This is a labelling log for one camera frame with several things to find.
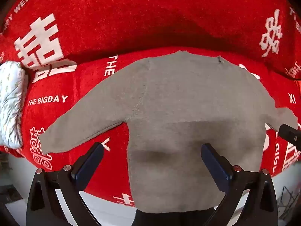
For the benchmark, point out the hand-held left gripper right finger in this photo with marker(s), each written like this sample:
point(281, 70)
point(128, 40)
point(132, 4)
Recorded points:
point(215, 167)

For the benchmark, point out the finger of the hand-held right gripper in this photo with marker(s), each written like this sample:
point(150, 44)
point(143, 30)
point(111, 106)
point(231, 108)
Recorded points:
point(291, 135)

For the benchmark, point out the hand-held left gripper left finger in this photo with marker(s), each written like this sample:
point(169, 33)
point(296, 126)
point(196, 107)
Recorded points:
point(90, 167)

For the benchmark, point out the grey sweater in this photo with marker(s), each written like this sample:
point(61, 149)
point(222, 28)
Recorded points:
point(188, 98)

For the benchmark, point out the white patterned quilt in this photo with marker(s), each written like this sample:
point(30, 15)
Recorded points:
point(10, 98)

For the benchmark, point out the red printed blanket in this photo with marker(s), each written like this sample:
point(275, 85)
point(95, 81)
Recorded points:
point(141, 16)

